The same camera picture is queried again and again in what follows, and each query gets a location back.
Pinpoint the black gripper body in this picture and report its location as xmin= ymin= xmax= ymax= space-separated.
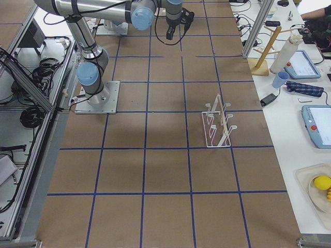
xmin=178 ymin=8 xmax=194 ymax=28

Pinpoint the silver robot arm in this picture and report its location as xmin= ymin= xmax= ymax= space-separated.
xmin=156 ymin=0 xmax=194 ymax=27
xmin=35 ymin=1 xmax=159 ymax=106

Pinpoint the blue cup on desk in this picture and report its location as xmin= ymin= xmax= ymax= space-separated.
xmin=272 ymin=71 xmax=290 ymax=88

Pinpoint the wooden mug tree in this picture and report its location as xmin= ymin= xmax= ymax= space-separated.
xmin=248 ymin=25 xmax=292 ymax=76

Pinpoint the white paper roll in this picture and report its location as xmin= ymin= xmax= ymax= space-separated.
xmin=269 ymin=34 xmax=303 ymax=74

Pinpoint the black power adapter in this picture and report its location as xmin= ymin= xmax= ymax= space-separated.
xmin=260 ymin=94 xmax=278 ymax=107

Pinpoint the teach pendant tablet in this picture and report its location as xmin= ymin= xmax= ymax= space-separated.
xmin=284 ymin=50 xmax=321 ymax=79
xmin=302 ymin=105 xmax=330 ymax=149

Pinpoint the blue plaid cloth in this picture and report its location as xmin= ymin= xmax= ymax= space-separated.
xmin=286 ymin=81 xmax=324 ymax=98

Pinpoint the cream tray on desk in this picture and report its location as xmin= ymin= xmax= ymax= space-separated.
xmin=296 ymin=164 xmax=330 ymax=230

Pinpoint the yellow ball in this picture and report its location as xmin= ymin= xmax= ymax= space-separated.
xmin=313 ymin=175 xmax=331 ymax=190

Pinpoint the beige plate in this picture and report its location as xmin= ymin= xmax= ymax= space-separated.
xmin=308 ymin=177 xmax=330 ymax=213

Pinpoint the black braided cable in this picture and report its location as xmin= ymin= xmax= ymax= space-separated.
xmin=154 ymin=10 xmax=192 ymax=46

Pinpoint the aluminium frame post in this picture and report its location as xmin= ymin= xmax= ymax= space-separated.
xmin=243 ymin=0 xmax=274 ymax=58

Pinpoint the white wire cup rack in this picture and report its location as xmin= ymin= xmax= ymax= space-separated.
xmin=201 ymin=94 xmax=237 ymax=148

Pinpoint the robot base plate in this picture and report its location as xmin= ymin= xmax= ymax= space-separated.
xmin=74 ymin=81 xmax=121 ymax=114

